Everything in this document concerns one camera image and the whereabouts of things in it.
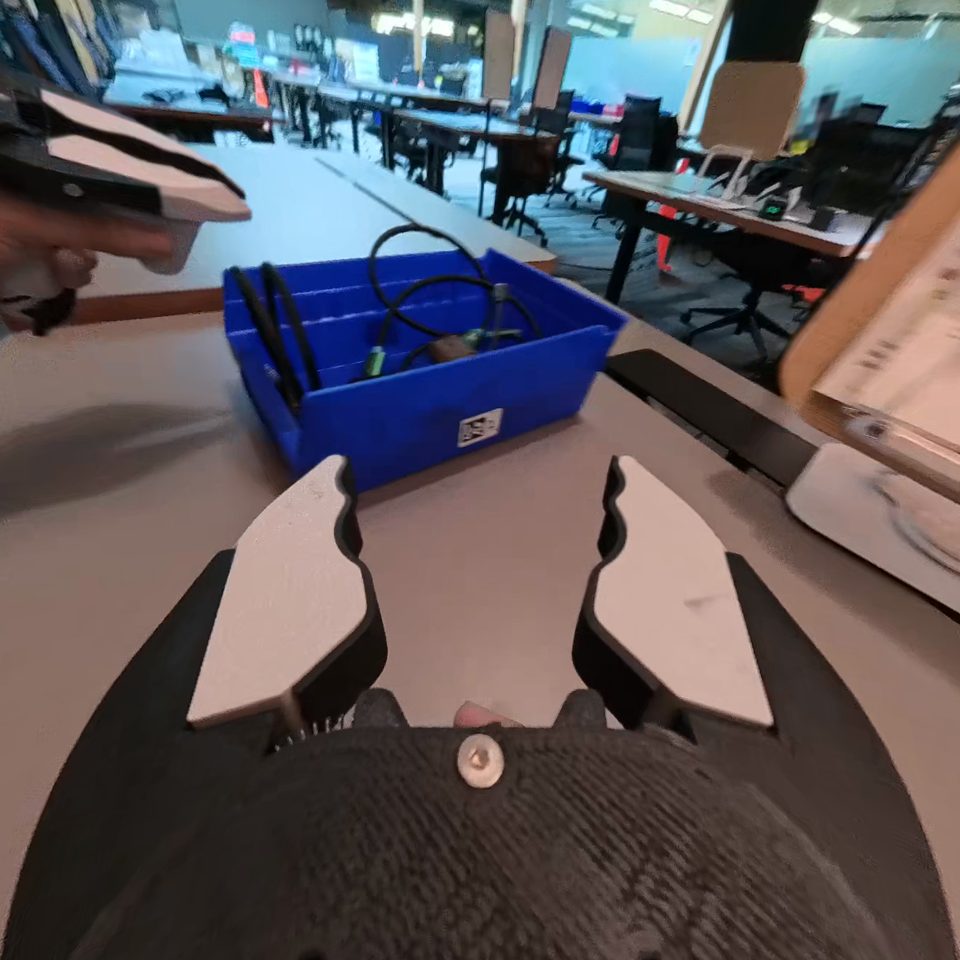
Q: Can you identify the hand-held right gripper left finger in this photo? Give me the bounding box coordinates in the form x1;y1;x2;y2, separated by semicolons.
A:
185;453;390;740

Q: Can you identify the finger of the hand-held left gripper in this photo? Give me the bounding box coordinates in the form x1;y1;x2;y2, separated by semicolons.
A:
46;138;254;224
39;87;249;200

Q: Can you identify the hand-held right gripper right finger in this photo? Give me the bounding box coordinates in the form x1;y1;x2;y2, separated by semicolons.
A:
571;453;775;732

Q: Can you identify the blue plastic bin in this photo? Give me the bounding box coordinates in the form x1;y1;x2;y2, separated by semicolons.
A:
222;249;630;494

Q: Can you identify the person's left hand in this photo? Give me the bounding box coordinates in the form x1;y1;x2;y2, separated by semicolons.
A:
0;202;177;303

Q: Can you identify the black office chair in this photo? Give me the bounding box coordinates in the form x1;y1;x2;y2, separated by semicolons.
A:
596;93;680;228
480;93;586;249
678;247;815;369

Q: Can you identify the sign board on stand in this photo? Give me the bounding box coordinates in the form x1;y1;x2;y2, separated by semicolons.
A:
534;26;575;110
483;7;519;102

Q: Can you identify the wooden document stand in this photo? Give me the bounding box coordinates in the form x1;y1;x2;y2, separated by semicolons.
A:
778;153;960;624

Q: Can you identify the printed instruction sheet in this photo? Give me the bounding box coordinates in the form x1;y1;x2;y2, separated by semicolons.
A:
813;225;960;481

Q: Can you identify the wooden office table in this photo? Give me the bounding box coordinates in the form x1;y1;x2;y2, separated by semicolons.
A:
583;168;890;305

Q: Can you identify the beige board stand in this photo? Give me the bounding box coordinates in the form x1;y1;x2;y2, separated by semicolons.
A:
697;60;807;200

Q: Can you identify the black desk cable cover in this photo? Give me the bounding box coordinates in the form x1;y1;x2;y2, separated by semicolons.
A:
606;348;819;489

